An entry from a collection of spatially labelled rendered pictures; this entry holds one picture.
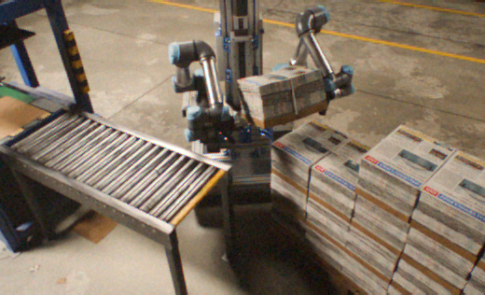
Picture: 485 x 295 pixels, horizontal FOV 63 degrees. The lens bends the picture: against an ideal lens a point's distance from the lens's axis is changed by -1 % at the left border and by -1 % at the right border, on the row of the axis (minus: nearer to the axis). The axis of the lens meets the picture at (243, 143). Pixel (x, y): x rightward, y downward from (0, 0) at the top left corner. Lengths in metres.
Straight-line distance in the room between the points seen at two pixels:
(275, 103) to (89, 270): 1.69
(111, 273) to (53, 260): 0.44
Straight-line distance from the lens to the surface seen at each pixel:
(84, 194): 2.26
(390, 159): 1.92
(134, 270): 2.84
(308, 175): 2.21
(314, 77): 2.12
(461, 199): 1.83
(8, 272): 3.18
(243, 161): 3.15
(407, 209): 1.93
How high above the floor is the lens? 2.24
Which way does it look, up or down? 38 degrees down
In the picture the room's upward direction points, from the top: 2 degrees counter-clockwise
